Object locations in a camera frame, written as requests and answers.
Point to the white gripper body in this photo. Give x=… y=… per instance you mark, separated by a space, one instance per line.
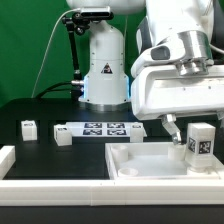
x=158 y=89

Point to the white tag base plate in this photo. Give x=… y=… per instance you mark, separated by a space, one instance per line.
x=102 y=129

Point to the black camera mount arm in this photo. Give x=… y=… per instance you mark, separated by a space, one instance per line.
x=77 y=86

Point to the white square tabletop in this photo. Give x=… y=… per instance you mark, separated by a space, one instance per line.
x=151 y=160

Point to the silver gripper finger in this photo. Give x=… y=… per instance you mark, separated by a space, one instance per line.
x=168 y=122
x=220 y=116

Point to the black camera on mount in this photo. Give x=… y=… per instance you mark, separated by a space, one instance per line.
x=93 y=14

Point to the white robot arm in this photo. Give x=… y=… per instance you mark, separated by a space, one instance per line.
x=168 y=25

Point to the white U-shaped fence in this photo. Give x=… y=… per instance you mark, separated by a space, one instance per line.
x=104 y=192

